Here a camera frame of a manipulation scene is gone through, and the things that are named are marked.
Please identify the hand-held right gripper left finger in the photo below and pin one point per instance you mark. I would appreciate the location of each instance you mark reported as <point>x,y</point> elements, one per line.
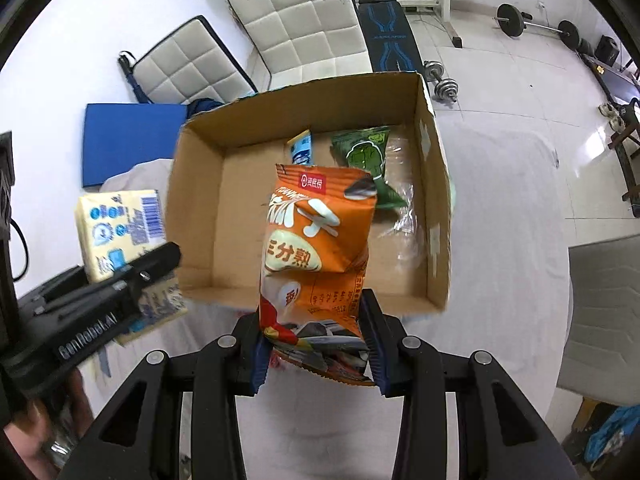
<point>260,366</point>

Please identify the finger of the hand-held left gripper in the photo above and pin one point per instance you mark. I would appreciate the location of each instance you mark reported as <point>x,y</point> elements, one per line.
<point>152,269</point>

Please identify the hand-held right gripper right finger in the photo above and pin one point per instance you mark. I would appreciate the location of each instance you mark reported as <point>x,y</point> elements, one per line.
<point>374,350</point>

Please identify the yellow tissue pack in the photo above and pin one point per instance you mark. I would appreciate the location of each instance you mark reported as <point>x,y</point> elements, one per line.
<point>112,230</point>

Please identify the cardboard box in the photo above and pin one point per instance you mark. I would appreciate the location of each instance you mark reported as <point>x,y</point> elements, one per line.
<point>240,220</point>

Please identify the orange snack packet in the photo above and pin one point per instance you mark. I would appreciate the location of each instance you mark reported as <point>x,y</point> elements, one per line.
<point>315,260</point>

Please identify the person's left hand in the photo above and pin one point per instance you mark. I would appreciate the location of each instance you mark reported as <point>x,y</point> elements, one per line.
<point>30,435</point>

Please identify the blue foam mat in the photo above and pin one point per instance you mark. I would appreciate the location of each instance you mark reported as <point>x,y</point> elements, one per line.
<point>130,140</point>

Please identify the clear plastic wrapper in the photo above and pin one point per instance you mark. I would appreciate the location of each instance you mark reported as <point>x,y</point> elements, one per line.
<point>405,220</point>

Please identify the green snack packet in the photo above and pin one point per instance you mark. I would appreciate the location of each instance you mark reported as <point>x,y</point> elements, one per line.
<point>367,160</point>

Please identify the small blue packet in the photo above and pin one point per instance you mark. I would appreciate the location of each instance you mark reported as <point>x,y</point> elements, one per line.
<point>301,149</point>

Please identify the black folded umbrella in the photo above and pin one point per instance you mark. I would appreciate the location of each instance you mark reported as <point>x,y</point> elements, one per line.
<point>127,72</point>

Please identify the small white quilted cushion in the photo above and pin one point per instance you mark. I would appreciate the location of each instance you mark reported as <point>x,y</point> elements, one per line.
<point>185,67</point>

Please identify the blue cloth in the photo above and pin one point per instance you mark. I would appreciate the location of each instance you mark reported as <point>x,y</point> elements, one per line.
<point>612,437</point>

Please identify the chrome dumbbell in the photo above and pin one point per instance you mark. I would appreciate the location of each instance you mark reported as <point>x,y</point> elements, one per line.
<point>442,82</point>

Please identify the large white quilted cushion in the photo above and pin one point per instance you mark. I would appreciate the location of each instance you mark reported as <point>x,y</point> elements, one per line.
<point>300,25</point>

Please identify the black and blue weight bench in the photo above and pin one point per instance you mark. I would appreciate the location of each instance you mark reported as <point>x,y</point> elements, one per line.
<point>390,40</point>

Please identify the black exercise bench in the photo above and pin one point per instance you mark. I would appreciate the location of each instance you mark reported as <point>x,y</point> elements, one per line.
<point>625,140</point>

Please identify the pair of white shoes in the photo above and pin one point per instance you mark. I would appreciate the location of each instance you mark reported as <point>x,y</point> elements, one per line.
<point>612,114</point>

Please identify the black barbell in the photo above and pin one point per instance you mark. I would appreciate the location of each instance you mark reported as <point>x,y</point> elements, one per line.
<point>540,25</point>

